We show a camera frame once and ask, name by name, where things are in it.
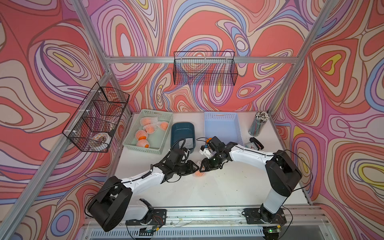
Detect cup of pencils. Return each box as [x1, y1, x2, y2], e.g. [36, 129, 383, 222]
[248, 111, 270, 137]

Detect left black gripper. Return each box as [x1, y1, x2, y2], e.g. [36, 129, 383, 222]
[172, 160, 201, 177]

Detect small teal alarm clock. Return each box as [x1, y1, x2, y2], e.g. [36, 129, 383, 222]
[245, 142, 257, 150]

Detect green plastic basket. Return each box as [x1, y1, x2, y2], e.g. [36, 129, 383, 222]
[123, 109, 173, 155]

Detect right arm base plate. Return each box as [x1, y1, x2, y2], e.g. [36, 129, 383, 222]
[242, 208, 287, 226]

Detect dark teal plastic tub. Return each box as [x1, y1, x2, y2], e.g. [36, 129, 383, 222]
[171, 122, 196, 153]

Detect item in left wire basket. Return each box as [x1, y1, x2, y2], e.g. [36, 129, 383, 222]
[89, 133, 111, 150]

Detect black wire basket left wall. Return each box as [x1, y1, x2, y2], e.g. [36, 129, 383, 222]
[62, 83, 130, 153]

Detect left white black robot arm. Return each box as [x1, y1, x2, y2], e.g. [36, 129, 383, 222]
[87, 149, 199, 232]

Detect light blue plastic basket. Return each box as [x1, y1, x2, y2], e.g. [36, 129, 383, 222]
[204, 112, 243, 145]

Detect black wire basket wall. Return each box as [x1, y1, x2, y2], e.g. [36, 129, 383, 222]
[62, 83, 130, 153]
[173, 50, 238, 86]

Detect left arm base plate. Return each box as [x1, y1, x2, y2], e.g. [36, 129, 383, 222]
[126, 209, 167, 226]

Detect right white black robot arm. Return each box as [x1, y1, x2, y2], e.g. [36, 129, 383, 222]
[200, 137, 303, 223]

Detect black wire basket back wall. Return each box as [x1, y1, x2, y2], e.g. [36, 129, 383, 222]
[173, 50, 238, 86]

